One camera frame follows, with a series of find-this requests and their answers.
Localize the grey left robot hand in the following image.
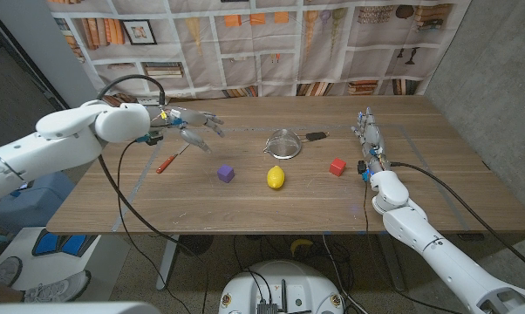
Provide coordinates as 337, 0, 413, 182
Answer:
148, 106, 225, 154

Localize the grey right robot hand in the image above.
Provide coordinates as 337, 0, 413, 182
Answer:
351, 107, 392, 175

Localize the red magnetic cube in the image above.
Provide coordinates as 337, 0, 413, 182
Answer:
329, 157, 347, 178

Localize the purple magnetic cube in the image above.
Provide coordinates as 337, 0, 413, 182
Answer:
216, 164, 236, 184

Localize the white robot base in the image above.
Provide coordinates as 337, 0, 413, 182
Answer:
217, 260, 345, 314

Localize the yellow toy lemon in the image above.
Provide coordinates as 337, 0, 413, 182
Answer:
266, 165, 286, 190

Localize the yellow toy banana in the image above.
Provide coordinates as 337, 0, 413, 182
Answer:
290, 238, 315, 257

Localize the white table leg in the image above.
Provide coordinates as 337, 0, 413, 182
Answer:
378, 234, 407, 292
155, 234, 181, 292

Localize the black round fan base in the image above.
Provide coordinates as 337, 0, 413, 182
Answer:
177, 234, 215, 257

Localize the blue case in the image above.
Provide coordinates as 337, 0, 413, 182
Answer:
0, 170, 76, 232

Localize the grey sneaker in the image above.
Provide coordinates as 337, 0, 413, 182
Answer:
23, 270, 92, 304
0, 256, 23, 287

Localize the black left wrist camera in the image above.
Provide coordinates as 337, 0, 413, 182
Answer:
135, 133, 164, 147

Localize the knife with red handle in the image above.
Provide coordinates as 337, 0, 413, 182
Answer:
155, 143, 191, 175

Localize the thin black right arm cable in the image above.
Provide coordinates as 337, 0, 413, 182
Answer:
363, 179, 464, 314

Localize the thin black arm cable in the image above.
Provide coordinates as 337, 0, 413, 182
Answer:
116, 140, 192, 314
363, 179, 464, 314

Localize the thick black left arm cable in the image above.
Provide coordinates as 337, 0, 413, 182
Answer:
95, 73, 211, 314

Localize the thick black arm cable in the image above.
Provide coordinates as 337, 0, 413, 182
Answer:
95, 73, 211, 314
391, 160, 525, 276

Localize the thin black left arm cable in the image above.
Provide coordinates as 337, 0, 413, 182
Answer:
116, 140, 192, 314

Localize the metal sieve black handle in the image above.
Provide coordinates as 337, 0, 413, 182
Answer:
262, 128, 331, 160

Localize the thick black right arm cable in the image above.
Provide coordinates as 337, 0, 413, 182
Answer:
391, 160, 525, 276

